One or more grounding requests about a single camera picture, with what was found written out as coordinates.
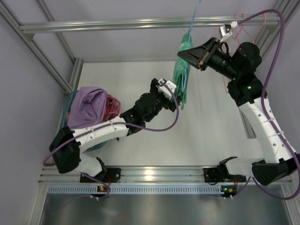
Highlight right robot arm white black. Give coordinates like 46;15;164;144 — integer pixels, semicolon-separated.
177;37;300;186

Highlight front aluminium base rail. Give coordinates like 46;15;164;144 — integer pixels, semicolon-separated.
38;165;293;186

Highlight blue wire hanger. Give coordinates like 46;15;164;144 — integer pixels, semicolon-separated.
181;0;201;91

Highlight pink wire hanger middle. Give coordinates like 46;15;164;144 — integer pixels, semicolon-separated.
233;13;252;42

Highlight teal laundry basket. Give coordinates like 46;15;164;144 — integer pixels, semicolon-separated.
59;90;106;152

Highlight pink wire hanger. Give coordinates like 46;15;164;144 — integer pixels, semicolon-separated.
215;17;236;93
249;13;267;44
233;13;252;42

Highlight purple garment in basket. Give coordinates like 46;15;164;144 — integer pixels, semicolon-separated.
67;87;107;129

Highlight aluminium hanging rail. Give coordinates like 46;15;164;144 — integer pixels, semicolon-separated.
19;13;282;33

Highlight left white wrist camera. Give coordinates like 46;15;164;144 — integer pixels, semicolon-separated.
157;79;177;100

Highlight green white patterned trousers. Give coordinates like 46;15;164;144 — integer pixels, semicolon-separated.
173;31;193;110

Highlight pink red garment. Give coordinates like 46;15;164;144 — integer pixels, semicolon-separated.
102;95;121;122

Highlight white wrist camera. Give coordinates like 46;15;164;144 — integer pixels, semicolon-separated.
219;21;238;42
157;79;177;100

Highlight pink wire hanger left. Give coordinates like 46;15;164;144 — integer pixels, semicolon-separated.
215;17;236;93

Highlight left aluminium frame posts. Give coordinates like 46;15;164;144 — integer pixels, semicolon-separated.
0;0;84;93

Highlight pink wire hanger right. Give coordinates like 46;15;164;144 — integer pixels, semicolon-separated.
249;13;267;44

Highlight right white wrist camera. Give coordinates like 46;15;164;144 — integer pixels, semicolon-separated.
219;21;238;42

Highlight slotted grey cable duct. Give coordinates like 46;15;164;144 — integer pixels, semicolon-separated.
48;185;236;195

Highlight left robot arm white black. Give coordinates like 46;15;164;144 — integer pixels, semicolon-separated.
49;78;180;178

